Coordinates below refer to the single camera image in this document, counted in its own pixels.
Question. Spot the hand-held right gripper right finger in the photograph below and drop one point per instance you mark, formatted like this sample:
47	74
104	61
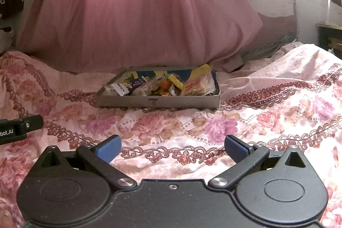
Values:
236	148

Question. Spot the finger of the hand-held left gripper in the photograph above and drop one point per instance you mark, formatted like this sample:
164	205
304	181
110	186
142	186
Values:
33	122

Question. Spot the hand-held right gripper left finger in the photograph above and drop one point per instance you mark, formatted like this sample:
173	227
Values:
109	150

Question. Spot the blue and white stick packet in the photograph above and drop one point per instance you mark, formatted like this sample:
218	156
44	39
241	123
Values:
128	85

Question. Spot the painted cardboard box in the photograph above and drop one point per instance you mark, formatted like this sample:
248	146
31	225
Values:
160	103

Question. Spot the clear nut bar packet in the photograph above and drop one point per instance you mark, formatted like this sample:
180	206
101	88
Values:
145	89

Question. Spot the puffed rice cake packet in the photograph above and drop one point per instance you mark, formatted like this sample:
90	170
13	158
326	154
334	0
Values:
197	85

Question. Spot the tangerine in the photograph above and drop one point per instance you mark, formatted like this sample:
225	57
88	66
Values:
165	85

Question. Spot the yellow snack stick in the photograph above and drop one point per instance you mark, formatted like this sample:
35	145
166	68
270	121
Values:
176	81

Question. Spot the grey-green cloth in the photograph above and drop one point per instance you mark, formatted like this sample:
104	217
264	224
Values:
267	50

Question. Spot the pink pillow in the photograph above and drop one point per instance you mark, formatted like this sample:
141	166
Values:
139	9

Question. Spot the wooden nightstand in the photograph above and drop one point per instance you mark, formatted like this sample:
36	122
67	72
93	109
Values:
330	35

